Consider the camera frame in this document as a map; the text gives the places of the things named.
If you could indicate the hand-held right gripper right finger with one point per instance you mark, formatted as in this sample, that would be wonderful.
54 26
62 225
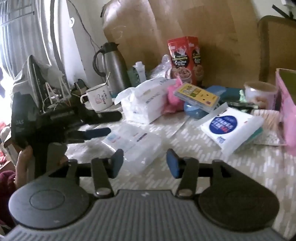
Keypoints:
173 165

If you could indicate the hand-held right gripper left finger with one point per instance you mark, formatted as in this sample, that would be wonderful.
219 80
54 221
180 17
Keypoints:
117 163

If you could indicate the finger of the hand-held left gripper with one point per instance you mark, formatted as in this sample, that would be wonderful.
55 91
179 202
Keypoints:
98 132
104 116

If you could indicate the light blue bottle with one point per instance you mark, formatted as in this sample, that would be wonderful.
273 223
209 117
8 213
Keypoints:
194 111

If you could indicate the pink cardboard box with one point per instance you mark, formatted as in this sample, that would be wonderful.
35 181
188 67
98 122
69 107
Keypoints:
288 106

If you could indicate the person's left hand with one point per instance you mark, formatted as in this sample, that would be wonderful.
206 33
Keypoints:
23 161

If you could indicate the white enamel mug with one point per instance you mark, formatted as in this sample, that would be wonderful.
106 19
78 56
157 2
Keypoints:
99 98

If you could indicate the clear plastic packet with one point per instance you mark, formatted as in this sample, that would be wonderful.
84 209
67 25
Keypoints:
134 146

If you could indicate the patterned beige tablecloth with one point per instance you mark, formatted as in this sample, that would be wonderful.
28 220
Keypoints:
201 160

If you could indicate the metal spoon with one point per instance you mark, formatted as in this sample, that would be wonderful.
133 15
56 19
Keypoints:
106 80

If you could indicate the white plastic bag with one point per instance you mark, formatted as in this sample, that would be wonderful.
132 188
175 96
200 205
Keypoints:
145 102

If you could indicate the steel thermos jug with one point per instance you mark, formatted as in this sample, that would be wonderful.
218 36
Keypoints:
113 67

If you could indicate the black clothes iron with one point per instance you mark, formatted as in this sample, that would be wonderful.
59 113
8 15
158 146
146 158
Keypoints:
34 78

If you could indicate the green and white carton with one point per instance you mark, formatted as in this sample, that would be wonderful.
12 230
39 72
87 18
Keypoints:
138 75

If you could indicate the pink fluffy pouf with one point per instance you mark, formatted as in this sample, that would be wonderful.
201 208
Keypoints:
173 98

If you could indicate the white wipes packet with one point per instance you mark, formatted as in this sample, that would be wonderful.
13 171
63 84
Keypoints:
231 129

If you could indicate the yellow card pack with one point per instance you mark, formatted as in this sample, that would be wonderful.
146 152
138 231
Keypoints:
196 96

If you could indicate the clear plastic bag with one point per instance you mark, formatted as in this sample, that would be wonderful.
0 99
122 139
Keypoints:
161 68

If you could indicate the teal cloth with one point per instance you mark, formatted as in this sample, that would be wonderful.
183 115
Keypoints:
232 93

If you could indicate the dark crumpled wrapper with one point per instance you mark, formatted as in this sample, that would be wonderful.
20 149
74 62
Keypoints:
245 106

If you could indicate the grey curtain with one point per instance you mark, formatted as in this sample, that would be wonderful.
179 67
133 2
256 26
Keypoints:
23 34

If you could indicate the red snack pouch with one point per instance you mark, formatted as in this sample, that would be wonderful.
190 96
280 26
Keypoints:
185 61

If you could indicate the brown cardboard sheet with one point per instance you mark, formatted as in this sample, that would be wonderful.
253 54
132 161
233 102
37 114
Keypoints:
173 30

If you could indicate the clear plastic cup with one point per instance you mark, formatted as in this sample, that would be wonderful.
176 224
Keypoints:
260 93

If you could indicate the brown tray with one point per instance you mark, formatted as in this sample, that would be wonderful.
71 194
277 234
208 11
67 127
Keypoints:
277 46

